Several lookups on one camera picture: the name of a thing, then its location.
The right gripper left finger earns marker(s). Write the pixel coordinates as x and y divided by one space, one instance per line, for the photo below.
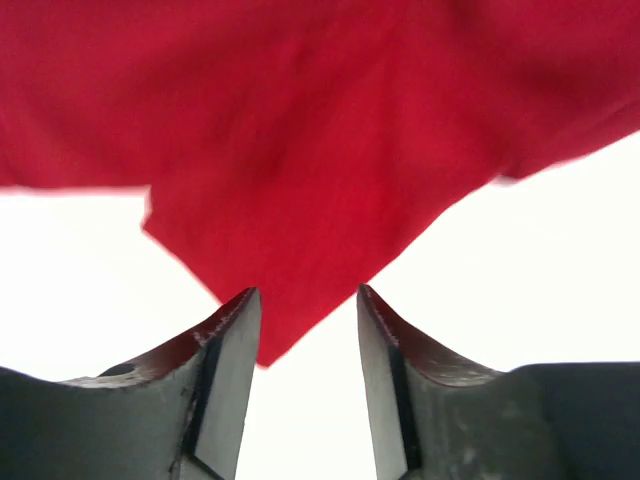
175 412

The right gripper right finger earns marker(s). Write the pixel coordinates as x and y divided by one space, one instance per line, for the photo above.
435 414

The red t shirt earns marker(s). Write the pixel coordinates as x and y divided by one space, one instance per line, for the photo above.
301 146

